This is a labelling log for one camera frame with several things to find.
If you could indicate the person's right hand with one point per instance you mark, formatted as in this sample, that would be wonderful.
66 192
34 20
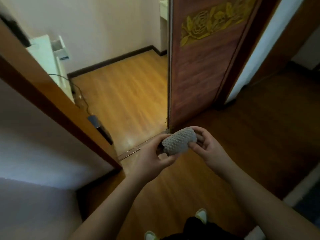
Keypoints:
215 154

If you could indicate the person's left hand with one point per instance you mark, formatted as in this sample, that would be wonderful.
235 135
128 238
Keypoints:
147 164

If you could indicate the grey cleaning cloth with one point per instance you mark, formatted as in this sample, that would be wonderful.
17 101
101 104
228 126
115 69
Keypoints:
178 142

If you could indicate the dark brown baseboard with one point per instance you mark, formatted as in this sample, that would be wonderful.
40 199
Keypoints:
95 181
112 60

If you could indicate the person's right forearm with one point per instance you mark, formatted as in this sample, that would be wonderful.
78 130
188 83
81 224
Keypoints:
262 207

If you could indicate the person's left forearm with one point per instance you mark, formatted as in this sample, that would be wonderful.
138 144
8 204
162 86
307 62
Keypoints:
107 212

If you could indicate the metal door threshold strip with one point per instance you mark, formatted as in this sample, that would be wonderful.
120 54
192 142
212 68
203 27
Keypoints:
135 148

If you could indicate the black computer tower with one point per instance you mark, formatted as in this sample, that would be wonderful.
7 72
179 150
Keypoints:
100 127

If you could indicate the black shorts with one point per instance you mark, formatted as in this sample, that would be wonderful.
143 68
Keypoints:
200 232

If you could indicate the carved reddish brown door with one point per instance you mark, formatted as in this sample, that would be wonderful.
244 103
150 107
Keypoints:
200 72

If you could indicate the bed with blue quilt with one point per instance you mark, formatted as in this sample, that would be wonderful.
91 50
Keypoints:
310 204

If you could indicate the plain wooden door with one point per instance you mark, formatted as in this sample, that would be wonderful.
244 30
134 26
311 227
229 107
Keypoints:
287 29

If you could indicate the white desk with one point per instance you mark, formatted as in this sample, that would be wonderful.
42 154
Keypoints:
42 54

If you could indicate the black monitor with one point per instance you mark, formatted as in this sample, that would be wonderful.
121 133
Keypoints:
20 34

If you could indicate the reddish brown door frame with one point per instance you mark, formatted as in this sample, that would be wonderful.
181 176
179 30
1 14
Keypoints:
50 97
248 47

